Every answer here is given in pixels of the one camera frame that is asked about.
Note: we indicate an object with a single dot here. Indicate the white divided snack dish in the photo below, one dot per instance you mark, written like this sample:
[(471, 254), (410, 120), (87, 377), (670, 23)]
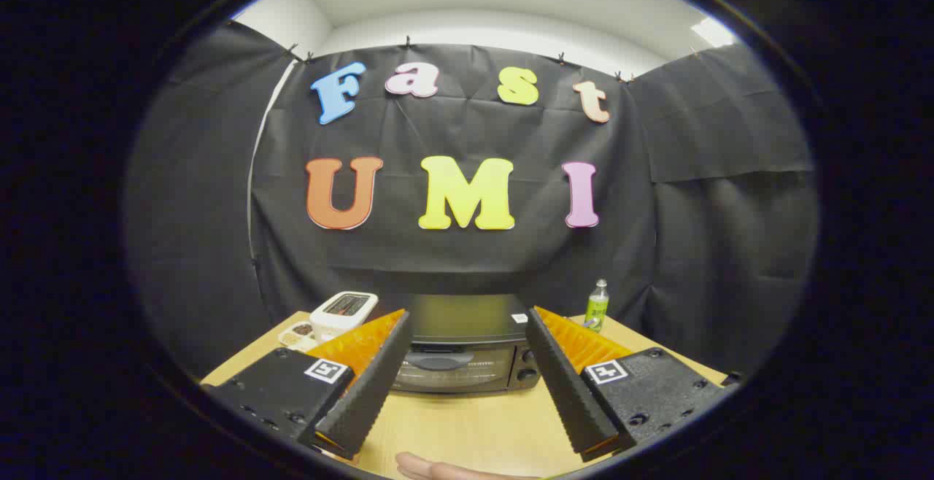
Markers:
[(298, 334)]

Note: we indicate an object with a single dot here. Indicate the ceiling light panel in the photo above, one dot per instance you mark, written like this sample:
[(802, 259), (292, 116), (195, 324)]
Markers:
[(713, 31)]

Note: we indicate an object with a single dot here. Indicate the black toaster oven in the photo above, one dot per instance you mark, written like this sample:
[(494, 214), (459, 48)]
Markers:
[(463, 319)]

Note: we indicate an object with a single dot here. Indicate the white pop-up toaster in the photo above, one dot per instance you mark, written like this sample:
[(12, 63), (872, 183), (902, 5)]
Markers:
[(343, 312)]

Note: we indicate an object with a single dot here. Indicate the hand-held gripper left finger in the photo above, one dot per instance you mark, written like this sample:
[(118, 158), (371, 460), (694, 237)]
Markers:
[(372, 385)]

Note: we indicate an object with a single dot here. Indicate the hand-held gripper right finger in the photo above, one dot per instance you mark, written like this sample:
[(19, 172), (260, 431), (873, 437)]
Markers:
[(565, 385)]

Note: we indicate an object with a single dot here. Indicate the green drink bottle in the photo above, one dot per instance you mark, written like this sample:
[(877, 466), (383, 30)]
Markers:
[(597, 308)]

